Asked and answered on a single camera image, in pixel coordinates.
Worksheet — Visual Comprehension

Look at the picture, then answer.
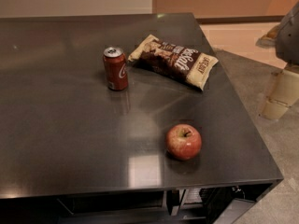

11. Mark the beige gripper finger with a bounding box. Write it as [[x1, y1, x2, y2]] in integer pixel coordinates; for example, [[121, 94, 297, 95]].
[[260, 66, 299, 119]]

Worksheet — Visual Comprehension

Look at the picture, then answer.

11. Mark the red apple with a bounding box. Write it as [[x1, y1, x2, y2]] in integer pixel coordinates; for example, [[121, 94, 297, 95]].
[[165, 124, 202, 161]]

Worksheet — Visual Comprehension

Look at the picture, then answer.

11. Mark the red coke can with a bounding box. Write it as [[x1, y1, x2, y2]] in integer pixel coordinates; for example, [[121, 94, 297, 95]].
[[103, 47, 128, 91]]

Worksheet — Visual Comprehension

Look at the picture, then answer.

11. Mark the brown snack bag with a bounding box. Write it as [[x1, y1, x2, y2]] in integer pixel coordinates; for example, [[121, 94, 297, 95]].
[[128, 35, 218, 90]]

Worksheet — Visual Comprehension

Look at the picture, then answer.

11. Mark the black table frame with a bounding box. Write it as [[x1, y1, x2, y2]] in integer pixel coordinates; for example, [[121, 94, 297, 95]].
[[0, 180, 279, 224]]

